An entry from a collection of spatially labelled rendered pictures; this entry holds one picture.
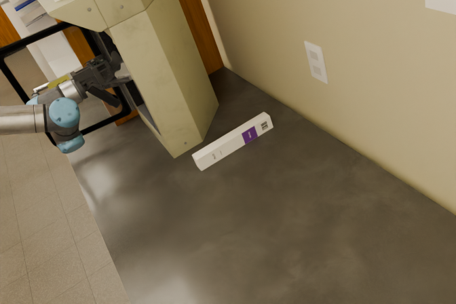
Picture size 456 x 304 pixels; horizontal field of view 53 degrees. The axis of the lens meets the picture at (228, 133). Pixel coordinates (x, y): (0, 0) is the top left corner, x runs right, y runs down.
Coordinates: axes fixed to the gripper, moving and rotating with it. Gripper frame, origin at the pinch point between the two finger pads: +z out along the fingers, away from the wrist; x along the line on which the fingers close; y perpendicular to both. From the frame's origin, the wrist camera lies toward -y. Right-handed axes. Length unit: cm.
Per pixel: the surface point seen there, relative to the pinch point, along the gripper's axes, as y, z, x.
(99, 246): -122, -55, 78
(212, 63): -24.0, 30.2, 21.7
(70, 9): 27.8, -12.0, -15.3
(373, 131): -20, 37, -60
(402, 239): -28, 22, -84
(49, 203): -122, -74, 144
